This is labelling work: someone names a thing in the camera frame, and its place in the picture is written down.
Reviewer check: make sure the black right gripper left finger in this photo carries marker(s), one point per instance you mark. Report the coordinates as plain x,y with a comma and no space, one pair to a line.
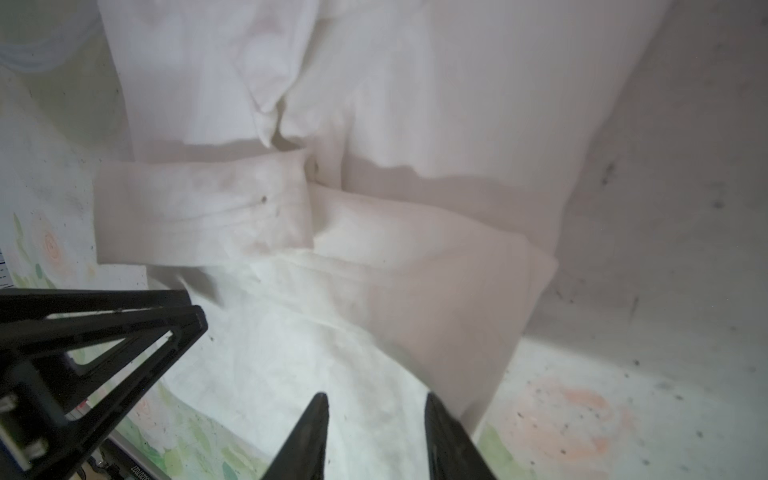
303,454

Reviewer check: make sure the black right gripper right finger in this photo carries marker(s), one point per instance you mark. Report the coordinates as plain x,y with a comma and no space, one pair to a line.
451,453

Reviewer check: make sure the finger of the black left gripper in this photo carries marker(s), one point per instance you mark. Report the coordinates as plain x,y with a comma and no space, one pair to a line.
75,362

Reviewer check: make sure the white t-shirt with robot print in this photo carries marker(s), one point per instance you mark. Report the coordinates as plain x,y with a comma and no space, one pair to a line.
365,197

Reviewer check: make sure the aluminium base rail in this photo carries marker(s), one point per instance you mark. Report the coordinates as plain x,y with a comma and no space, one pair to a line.
117,458

